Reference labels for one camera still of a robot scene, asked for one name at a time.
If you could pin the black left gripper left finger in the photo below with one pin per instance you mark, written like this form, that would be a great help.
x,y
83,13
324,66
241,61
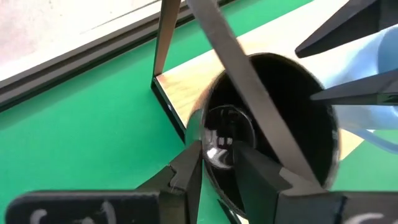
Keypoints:
x,y
174,186

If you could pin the black metal wood-board shelf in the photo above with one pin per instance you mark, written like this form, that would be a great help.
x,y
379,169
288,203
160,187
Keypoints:
x,y
186,84

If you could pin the light blue faceted mug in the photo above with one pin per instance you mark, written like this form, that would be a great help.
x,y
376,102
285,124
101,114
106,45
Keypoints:
x,y
357,74

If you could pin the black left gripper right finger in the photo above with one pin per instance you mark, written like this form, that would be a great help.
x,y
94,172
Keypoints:
x,y
267,193

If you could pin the black table edge rail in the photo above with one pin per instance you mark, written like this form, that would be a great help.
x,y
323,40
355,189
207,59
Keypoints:
x,y
77,68

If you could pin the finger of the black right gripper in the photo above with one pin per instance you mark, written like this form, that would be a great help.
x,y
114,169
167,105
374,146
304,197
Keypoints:
x,y
367,91
351,28

